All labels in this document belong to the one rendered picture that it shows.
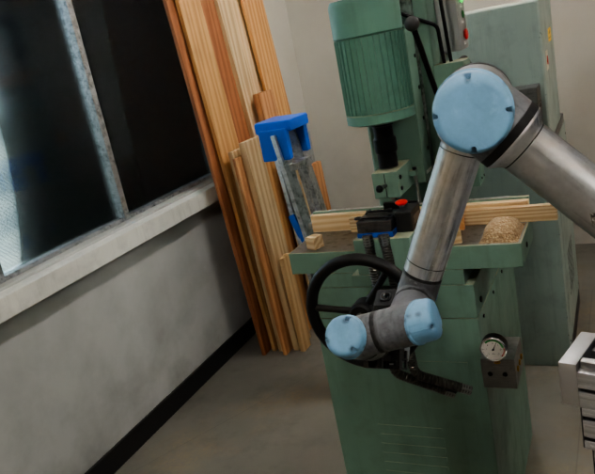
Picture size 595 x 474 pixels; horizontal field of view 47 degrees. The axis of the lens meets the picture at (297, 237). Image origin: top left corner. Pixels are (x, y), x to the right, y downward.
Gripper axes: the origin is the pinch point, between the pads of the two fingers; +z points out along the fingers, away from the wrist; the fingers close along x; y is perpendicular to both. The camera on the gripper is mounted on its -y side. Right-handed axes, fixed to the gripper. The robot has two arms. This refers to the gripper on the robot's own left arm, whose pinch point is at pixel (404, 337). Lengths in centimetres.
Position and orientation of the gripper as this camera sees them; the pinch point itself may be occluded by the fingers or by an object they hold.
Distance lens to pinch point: 153.0
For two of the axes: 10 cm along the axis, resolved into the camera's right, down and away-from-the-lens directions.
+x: 9.0, -0.5, -4.4
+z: 4.4, 1.9, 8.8
